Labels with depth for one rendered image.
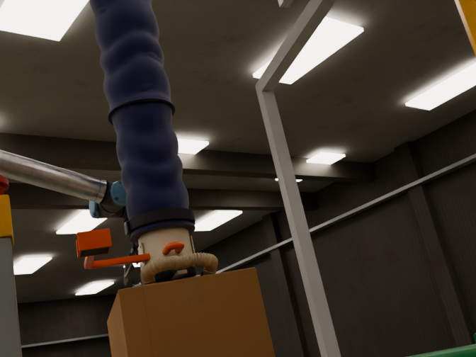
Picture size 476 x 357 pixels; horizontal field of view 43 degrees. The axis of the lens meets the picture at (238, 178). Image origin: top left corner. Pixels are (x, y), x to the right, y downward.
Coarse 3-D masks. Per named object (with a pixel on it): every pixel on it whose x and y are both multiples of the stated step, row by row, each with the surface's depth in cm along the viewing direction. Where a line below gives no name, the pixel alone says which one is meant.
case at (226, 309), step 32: (128, 288) 166; (160, 288) 168; (192, 288) 170; (224, 288) 172; (256, 288) 174; (128, 320) 163; (160, 320) 165; (192, 320) 167; (224, 320) 169; (256, 320) 171; (128, 352) 160; (160, 352) 162; (192, 352) 164; (224, 352) 166; (256, 352) 168
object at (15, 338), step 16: (0, 208) 95; (0, 224) 94; (0, 240) 94; (0, 256) 93; (0, 272) 92; (0, 288) 91; (0, 304) 90; (16, 304) 91; (0, 320) 90; (16, 320) 90; (0, 336) 89; (16, 336) 90; (0, 352) 88; (16, 352) 89
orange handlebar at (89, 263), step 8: (168, 248) 186; (176, 248) 186; (128, 256) 191; (136, 256) 192; (144, 256) 192; (88, 264) 181; (96, 264) 187; (104, 264) 188; (112, 264) 189; (120, 264) 190
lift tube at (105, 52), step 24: (96, 0) 223; (120, 0) 219; (144, 0) 225; (96, 24) 223; (120, 24) 215; (144, 24) 218; (120, 48) 212; (144, 48) 214; (120, 72) 210; (144, 72) 210; (120, 96) 208; (144, 96) 206; (168, 96) 216
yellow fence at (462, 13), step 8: (456, 0) 121; (464, 0) 118; (472, 0) 118; (464, 8) 118; (472, 8) 117; (464, 16) 118; (472, 16) 117; (464, 24) 121; (472, 24) 117; (472, 32) 116; (472, 40) 117; (472, 48) 120
